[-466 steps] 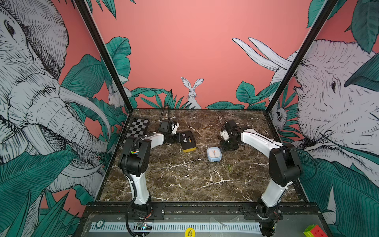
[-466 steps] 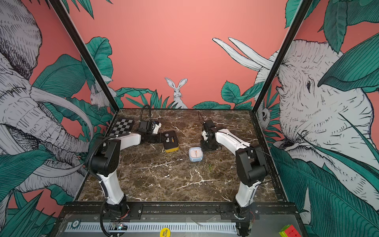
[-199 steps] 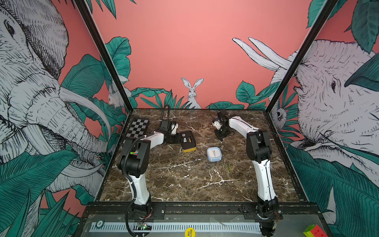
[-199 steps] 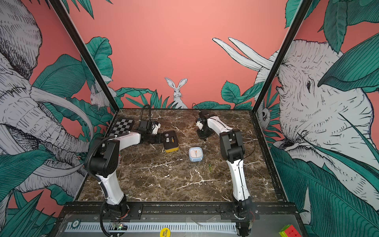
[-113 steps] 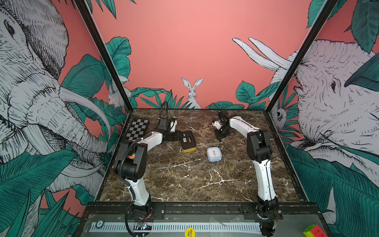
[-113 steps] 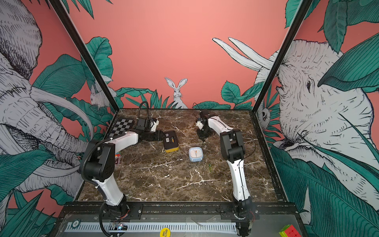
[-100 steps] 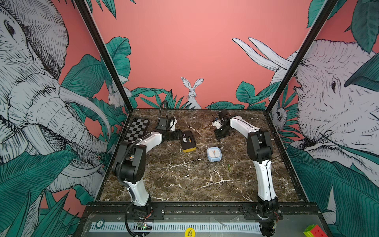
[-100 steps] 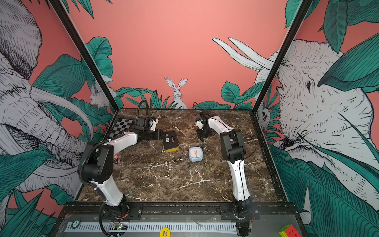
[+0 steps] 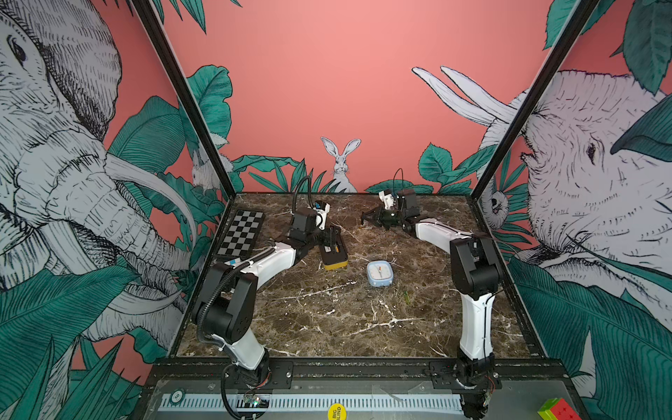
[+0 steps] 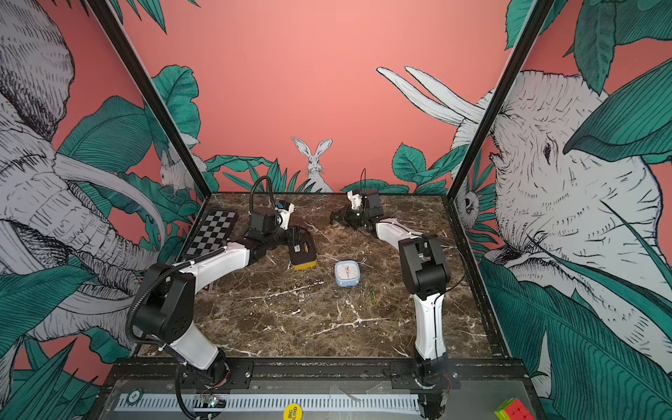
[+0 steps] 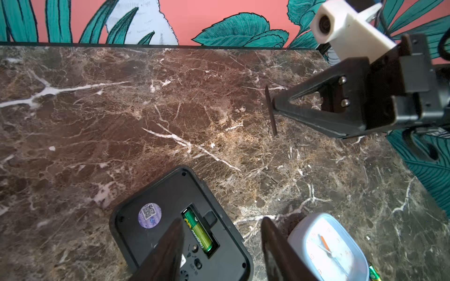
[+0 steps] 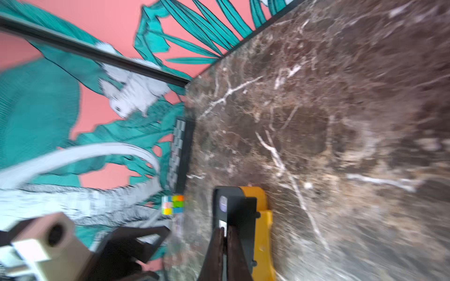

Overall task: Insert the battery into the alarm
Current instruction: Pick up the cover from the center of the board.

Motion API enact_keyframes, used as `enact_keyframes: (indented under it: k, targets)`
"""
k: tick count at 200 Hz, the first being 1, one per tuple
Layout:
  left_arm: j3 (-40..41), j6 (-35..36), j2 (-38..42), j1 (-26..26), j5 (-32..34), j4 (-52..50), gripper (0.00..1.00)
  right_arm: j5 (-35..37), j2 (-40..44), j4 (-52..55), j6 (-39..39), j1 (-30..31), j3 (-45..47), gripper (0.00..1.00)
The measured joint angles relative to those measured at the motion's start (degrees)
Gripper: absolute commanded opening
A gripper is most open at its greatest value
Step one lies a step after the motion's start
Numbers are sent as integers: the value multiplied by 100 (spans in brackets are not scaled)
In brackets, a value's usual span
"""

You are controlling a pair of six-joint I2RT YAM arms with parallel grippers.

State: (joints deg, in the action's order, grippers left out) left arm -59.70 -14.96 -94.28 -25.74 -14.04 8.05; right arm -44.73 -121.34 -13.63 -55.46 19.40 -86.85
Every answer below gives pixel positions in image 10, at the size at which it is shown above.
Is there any yellow square alarm clock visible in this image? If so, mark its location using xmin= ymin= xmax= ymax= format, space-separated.
xmin=287 ymin=226 xmax=318 ymax=271

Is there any light blue small alarm clock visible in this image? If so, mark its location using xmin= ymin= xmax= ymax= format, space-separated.
xmin=334 ymin=260 xmax=362 ymax=288

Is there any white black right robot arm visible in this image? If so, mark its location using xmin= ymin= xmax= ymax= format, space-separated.
xmin=330 ymin=189 xmax=460 ymax=391

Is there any white perforated rail strip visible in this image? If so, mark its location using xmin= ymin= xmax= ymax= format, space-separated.
xmin=114 ymin=394 xmax=420 ymax=414

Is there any colourful puzzle cube on ledge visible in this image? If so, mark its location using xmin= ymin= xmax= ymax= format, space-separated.
xmin=495 ymin=398 xmax=535 ymax=420

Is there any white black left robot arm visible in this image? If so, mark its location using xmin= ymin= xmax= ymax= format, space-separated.
xmin=125 ymin=201 xmax=294 ymax=388

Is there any yellow round sticker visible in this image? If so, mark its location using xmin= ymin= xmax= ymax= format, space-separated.
xmin=283 ymin=404 xmax=304 ymax=420

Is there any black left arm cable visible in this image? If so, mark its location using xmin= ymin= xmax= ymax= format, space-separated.
xmin=124 ymin=246 xmax=227 ymax=348

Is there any black white chessboard box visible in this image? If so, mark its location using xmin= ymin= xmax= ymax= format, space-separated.
xmin=180 ymin=208 xmax=238 ymax=260

